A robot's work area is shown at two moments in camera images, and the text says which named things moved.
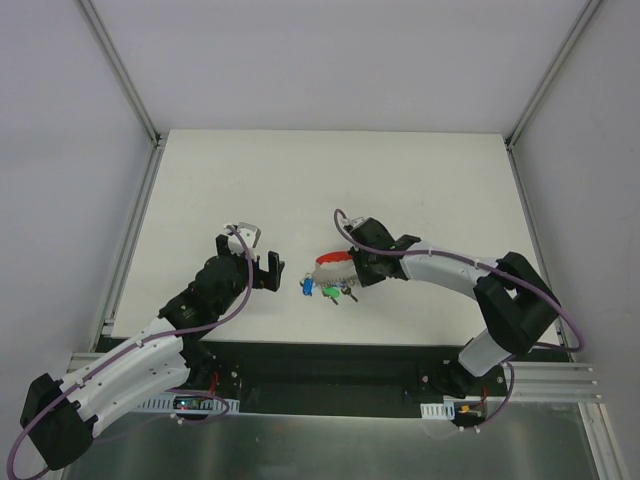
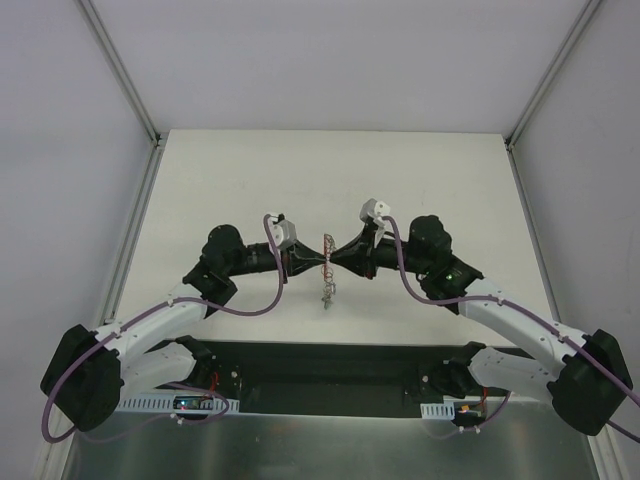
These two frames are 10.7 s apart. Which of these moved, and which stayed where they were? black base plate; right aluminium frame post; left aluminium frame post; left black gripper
Moved: left black gripper
Stayed: left aluminium frame post; black base plate; right aluminium frame post
